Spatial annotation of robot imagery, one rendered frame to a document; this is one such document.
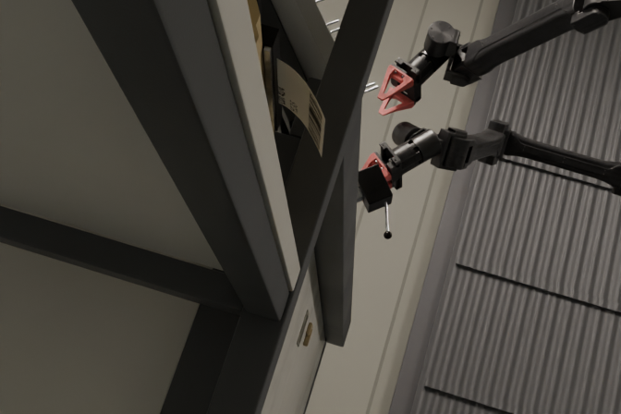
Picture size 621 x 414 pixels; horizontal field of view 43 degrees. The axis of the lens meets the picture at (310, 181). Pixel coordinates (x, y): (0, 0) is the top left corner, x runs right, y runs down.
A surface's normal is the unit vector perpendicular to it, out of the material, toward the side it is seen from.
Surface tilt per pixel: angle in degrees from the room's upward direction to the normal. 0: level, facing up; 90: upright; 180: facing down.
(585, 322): 90
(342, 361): 90
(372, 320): 90
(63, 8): 180
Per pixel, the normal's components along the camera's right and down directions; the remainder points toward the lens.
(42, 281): -0.04, -0.35
